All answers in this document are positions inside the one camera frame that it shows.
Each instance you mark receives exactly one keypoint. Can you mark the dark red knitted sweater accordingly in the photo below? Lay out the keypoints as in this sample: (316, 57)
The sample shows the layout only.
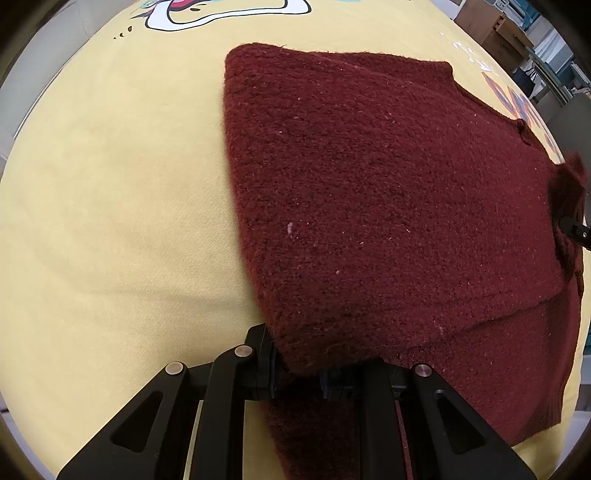
(383, 194)

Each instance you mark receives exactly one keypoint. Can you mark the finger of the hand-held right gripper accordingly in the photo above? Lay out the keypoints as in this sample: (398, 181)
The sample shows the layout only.
(577, 230)

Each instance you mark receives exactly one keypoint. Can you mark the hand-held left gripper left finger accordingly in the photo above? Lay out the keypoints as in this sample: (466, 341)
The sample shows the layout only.
(265, 369)

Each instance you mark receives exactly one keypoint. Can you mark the yellow printed bed sheet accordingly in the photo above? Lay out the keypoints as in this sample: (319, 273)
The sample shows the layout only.
(115, 207)

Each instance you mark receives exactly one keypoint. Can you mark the grey chair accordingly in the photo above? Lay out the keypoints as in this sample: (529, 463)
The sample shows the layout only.
(570, 124)

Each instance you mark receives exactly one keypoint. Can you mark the dark bag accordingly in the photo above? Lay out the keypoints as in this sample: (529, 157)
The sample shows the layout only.
(526, 83)

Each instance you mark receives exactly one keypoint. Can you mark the wooden cabinet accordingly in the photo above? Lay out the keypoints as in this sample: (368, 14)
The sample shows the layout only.
(494, 32)

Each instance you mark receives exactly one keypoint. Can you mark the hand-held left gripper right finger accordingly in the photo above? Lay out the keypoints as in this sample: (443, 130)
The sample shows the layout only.
(341, 383)

